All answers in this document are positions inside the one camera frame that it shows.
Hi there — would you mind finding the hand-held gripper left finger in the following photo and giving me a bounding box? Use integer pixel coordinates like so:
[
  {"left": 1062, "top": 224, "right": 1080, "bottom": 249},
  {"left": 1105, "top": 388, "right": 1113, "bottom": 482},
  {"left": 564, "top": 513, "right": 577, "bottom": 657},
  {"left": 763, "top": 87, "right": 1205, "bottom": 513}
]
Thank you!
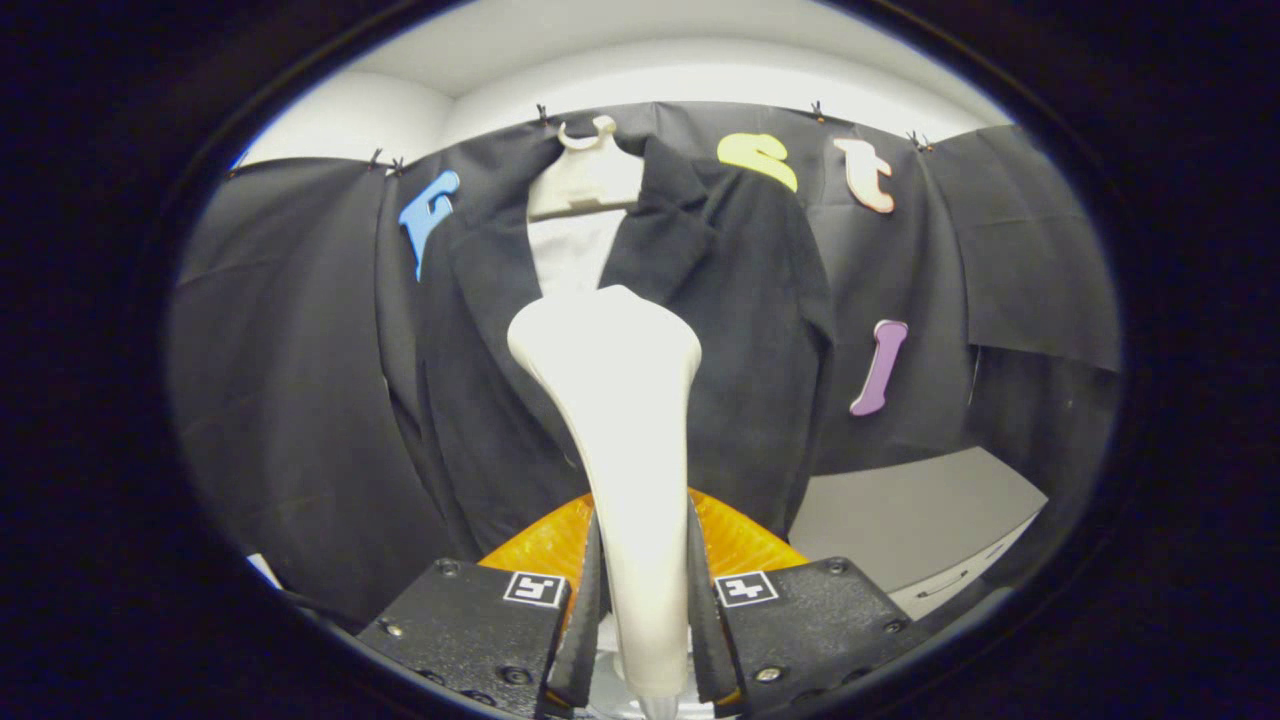
[{"left": 358, "top": 492, "right": 604, "bottom": 719}]

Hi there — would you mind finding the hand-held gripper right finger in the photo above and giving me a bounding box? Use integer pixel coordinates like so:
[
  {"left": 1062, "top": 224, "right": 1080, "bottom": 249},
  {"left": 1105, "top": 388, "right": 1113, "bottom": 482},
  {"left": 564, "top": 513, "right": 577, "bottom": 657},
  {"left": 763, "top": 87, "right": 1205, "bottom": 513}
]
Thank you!
[{"left": 685, "top": 490, "right": 913, "bottom": 713}]

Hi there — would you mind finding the black jacket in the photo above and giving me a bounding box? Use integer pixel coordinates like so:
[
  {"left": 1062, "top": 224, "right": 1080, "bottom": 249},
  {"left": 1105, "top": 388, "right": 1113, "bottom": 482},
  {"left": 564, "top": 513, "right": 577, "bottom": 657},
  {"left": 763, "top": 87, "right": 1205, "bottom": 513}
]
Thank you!
[{"left": 385, "top": 130, "right": 836, "bottom": 561}]

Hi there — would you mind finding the white clothes hanger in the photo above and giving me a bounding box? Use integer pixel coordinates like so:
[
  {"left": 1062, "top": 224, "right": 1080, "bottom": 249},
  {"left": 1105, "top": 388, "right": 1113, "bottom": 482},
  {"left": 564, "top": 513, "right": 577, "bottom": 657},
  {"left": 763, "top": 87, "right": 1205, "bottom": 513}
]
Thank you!
[{"left": 527, "top": 115, "right": 646, "bottom": 221}]

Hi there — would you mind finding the grey cabinet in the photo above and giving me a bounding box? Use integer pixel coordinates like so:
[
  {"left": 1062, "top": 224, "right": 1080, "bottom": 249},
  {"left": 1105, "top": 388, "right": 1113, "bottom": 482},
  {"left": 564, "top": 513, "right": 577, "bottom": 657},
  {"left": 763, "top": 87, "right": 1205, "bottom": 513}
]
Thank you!
[{"left": 790, "top": 447, "right": 1048, "bottom": 621}]

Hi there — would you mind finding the black backdrop cloth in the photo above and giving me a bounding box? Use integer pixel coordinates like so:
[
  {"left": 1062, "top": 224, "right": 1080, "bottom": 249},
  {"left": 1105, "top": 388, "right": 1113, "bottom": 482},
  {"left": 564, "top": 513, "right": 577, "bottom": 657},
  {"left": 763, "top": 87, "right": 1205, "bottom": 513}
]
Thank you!
[{"left": 170, "top": 100, "right": 1121, "bottom": 631}]

